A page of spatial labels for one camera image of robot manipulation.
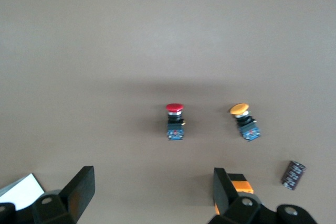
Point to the red mushroom push button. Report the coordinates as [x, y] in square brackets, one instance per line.
[175, 121]

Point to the orange box with hole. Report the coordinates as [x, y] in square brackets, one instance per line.
[242, 186]

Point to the white drawer cabinet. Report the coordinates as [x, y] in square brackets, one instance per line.
[21, 192]

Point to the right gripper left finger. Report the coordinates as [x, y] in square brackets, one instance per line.
[78, 192]

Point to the yellow mushroom push button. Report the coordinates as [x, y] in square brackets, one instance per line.
[245, 121]

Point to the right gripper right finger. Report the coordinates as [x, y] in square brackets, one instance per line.
[225, 203]

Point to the small black connector block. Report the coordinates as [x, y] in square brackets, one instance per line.
[293, 175]

